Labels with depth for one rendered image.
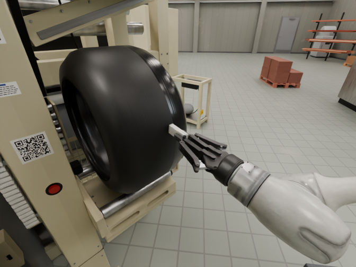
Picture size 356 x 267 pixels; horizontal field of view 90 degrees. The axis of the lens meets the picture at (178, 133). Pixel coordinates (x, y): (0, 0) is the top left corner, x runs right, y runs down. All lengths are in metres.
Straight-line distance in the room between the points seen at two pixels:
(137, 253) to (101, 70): 1.42
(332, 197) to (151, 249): 1.39
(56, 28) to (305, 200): 0.99
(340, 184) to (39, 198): 0.81
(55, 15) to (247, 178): 0.92
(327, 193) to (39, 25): 1.07
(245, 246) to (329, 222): 1.39
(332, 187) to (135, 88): 0.54
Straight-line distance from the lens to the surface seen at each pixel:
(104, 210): 0.77
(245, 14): 14.58
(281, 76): 6.07
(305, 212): 0.40
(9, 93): 0.58
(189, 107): 3.20
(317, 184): 0.54
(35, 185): 0.69
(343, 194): 0.56
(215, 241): 1.73
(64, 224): 0.83
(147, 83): 0.55
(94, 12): 1.03
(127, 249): 1.73
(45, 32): 0.97
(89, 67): 0.57
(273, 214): 0.40
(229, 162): 0.43
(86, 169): 0.98
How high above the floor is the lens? 1.50
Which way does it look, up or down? 30 degrees down
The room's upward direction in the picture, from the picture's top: straight up
